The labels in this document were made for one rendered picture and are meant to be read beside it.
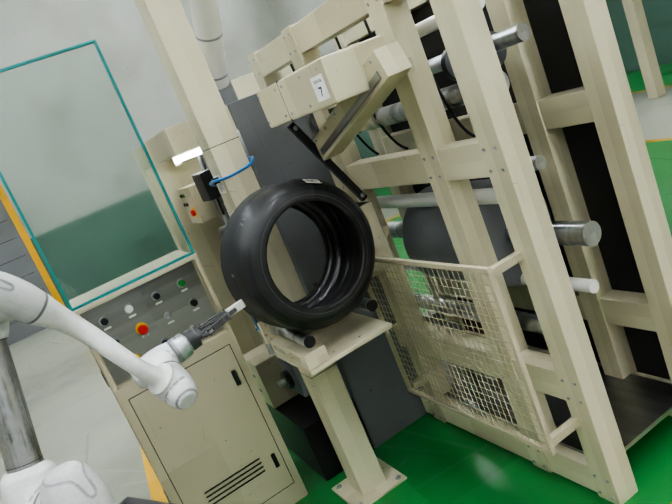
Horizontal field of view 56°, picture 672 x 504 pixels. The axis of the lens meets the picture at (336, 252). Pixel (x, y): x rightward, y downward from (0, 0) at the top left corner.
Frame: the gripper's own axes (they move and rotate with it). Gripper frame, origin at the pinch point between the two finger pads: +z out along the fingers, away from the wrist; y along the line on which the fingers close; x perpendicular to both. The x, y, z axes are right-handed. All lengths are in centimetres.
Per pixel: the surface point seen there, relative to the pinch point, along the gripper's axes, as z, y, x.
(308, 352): 11.4, -11.2, 26.1
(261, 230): 19.7, -12.4, -20.5
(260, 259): 13.8, -13.2, -12.6
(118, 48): 231, 877, -225
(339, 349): 22.5, -9.0, 33.8
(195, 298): -2, 57, 2
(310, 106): 55, -20, -48
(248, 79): 172, 308, -72
